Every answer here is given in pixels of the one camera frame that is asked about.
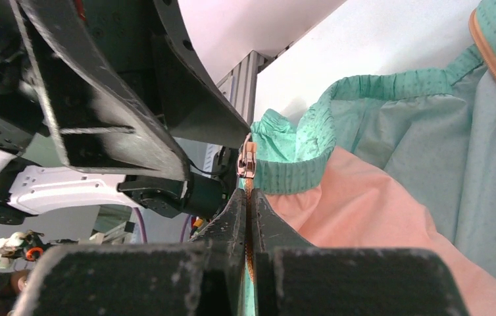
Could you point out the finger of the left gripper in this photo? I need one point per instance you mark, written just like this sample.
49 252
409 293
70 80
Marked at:
193 107
97 122

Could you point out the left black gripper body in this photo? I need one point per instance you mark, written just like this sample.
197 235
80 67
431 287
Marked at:
21 115

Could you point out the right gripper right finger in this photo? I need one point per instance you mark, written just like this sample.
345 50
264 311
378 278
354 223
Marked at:
293 277

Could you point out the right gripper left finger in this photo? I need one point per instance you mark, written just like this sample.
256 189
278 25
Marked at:
200 277

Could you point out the silver zipper slider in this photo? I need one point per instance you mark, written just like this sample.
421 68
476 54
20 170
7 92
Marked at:
247 161

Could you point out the teal and orange gradient jacket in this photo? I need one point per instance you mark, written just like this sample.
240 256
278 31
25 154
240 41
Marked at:
385 137

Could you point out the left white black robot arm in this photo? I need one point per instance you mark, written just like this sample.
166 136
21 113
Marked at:
35 181

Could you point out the aluminium frame rail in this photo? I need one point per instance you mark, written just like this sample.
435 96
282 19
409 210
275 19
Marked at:
239 88

